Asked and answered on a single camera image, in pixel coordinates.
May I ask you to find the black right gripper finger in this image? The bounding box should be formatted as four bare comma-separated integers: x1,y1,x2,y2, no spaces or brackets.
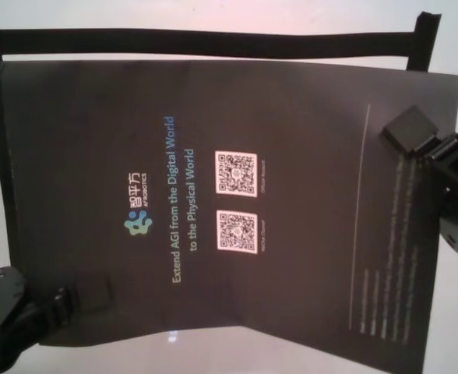
379,104,458,164

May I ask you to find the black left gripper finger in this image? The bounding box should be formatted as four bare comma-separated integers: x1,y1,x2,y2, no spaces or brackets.
53,272,115,332

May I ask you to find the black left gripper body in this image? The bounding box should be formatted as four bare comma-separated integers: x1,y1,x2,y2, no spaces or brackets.
0,266,65,374

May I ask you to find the black printed poster sheet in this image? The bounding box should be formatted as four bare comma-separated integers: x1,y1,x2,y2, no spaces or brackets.
0,60,458,374

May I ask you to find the long black tape strip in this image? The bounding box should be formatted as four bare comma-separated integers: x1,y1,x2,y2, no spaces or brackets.
0,30,419,58

